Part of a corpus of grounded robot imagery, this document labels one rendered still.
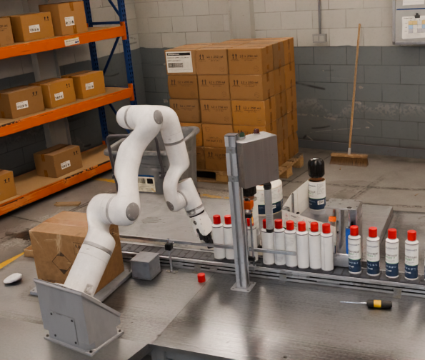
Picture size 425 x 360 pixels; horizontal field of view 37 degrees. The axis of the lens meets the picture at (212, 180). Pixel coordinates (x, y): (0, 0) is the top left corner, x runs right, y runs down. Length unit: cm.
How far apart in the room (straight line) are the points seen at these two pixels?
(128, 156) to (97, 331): 68
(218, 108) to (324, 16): 173
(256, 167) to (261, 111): 367
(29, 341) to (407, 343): 140
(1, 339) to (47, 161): 440
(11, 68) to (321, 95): 350
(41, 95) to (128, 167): 424
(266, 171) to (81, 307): 88
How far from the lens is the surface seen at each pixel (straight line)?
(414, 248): 261
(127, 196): 246
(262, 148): 252
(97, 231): 247
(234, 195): 257
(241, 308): 259
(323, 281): 272
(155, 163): 511
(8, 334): 269
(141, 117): 253
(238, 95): 624
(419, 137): 717
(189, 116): 657
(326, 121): 753
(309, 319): 249
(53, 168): 687
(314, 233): 268
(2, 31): 643
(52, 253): 283
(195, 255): 294
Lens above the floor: 211
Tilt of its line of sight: 18 degrees down
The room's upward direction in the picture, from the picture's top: 5 degrees counter-clockwise
